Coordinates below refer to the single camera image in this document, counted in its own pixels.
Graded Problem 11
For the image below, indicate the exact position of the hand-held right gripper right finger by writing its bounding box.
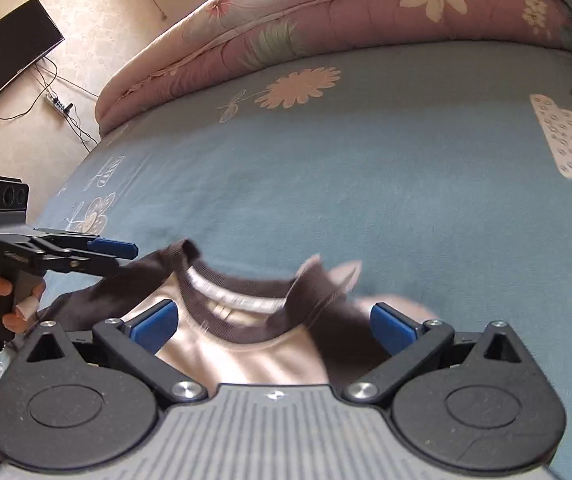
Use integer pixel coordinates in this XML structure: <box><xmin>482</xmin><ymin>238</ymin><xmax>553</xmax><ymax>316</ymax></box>
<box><xmin>342</xmin><ymin>302</ymin><xmax>537</xmax><ymax>405</ymax></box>

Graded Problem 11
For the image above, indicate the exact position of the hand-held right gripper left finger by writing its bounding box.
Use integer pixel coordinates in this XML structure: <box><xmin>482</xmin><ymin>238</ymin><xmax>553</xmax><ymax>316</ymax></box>
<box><xmin>26</xmin><ymin>299</ymin><xmax>207</xmax><ymax>406</ymax></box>

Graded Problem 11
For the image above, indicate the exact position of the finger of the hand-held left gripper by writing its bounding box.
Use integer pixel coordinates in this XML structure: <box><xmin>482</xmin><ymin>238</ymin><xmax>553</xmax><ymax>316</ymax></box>
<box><xmin>33</xmin><ymin>231</ymin><xmax>139</xmax><ymax>261</ymax></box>
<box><xmin>40</xmin><ymin>252</ymin><xmax>119</xmax><ymax>277</ymax></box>

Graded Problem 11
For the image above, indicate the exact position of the beige and dark printed shirt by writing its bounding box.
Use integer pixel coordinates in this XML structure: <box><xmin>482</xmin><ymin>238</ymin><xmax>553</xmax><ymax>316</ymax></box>
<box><xmin>36</xmin><ymin>239</ymin><xmax>442</xmax><ymax>396</ymax></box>

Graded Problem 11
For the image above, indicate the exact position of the blue floral bed sheet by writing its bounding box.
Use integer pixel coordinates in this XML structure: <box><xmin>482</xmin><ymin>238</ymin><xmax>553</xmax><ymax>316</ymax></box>
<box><xmin>0</xmin><ymin>42</ymin><xmax>572</xmax><ymax>480</ymax></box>

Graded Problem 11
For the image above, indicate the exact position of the folded pink floral quilt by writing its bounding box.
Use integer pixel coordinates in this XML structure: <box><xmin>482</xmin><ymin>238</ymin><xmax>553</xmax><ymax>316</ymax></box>
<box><xmin>94</xmin><ymin>0</ymin><xmax>572</xmax><ymax>136</ymax></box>

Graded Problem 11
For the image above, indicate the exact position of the black wall television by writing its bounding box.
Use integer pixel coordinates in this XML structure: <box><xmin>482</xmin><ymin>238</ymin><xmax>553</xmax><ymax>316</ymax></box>
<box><xmin>0</xmin><ymin>0</ymin><xmax>65</xmax><ymax>117</ymax></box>

